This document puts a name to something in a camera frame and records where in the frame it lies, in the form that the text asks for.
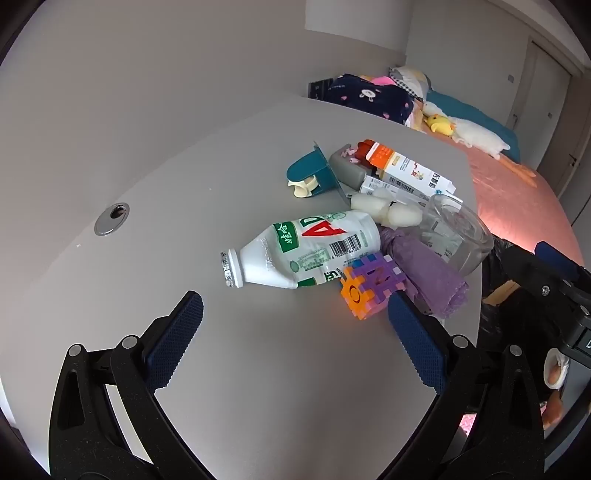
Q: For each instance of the teal whale-shaped wall holder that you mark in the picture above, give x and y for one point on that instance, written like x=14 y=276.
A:
x=302 y=168

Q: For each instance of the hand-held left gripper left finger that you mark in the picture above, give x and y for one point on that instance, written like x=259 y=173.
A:
x=178 y=341

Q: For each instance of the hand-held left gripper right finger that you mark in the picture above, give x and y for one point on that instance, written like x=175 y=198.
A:
x=415 y=346

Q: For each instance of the navy printed blanket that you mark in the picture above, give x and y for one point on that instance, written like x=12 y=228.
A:
x=364 y=99

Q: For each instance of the dark patterned box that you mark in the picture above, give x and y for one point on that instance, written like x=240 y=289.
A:
x=318 y=88

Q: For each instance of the white desk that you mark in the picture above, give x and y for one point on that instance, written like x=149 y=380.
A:
x=138 y=300

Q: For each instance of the orange white medicine box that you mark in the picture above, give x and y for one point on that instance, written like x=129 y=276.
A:
x=406 y=168

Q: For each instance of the white room door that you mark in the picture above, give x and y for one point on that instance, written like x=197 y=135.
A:
x=565 y=138

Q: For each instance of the white goose plush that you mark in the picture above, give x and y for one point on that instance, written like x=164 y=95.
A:
x=475 y=134

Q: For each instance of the teal pillow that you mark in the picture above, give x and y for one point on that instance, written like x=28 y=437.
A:
x=461 y=108

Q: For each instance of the grey thermometer box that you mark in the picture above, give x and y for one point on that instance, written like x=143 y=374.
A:
x=383 y=187

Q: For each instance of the checked patchwork pillow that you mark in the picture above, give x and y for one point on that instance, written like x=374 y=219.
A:
x=408 y=76

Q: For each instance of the purple cloth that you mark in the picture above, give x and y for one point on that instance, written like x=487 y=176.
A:
x=429 y=272

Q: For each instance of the white plastic drink bottle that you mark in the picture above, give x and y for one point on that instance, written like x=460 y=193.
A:
x=277 y=254

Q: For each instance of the person's right hand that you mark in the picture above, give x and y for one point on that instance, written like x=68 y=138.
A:
x=554 y=376

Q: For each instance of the yellow duck plush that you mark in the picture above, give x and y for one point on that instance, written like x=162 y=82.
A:
x=441 y=123

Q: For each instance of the orange purple foam puzzle cube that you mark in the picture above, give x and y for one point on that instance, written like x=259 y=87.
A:
x=369 y=286

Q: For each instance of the grey foam corner guard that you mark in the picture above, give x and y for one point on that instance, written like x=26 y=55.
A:
x=346 y=170

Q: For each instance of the foam floor mat tiles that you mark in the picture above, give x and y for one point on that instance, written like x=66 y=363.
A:
x=467 y=422

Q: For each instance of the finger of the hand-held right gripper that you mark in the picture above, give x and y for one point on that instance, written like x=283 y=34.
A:
x=558 y=257
x=531 y=274

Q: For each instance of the cardboard box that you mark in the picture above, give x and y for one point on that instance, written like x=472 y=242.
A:
x=501 y=295

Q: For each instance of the pink cloth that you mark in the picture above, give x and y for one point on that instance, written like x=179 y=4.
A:
x=381 y=81

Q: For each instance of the clear plastic jar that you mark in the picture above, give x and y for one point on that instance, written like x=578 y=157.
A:
x=461 y=235

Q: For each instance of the red round plastic lid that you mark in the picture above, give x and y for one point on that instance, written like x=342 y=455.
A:
x=362 y=152

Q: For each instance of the bed with pink sheet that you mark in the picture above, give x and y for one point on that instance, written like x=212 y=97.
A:
x=508 y=194

